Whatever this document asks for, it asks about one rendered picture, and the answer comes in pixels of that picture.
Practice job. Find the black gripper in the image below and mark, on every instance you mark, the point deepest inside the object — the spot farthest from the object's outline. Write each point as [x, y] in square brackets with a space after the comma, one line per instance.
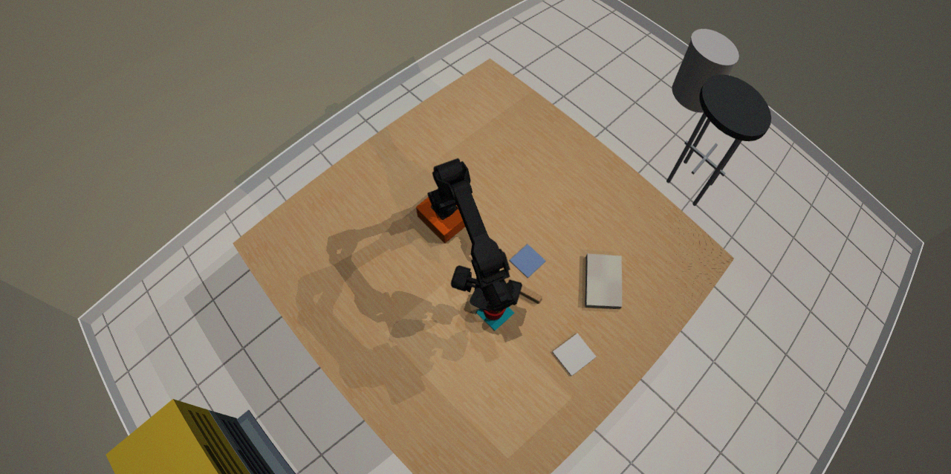
[462, 280]

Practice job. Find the white flat rectangular block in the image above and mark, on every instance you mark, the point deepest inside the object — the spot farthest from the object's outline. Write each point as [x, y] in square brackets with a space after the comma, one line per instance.
[574, 354]

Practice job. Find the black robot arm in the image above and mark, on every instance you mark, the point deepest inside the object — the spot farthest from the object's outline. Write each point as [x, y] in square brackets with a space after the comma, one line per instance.
[453, 181]

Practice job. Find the dark red cup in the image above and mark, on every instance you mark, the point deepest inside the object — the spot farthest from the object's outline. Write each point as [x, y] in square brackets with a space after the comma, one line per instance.
[492, 315]

